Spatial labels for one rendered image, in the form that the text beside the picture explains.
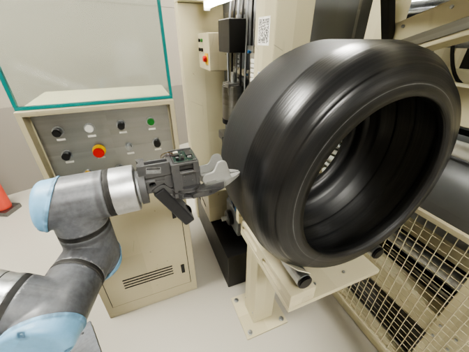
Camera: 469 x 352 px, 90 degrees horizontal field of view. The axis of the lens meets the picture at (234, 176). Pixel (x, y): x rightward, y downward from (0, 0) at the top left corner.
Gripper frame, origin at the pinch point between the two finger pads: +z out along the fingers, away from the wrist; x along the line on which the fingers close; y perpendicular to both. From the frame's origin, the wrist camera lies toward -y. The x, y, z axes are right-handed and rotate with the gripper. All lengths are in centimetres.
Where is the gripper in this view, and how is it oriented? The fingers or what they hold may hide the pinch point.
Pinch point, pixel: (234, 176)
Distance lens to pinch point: 53.7
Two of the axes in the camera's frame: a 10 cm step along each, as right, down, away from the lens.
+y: -0.1, -8.6, -5.0
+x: -3.7, -4.7, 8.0
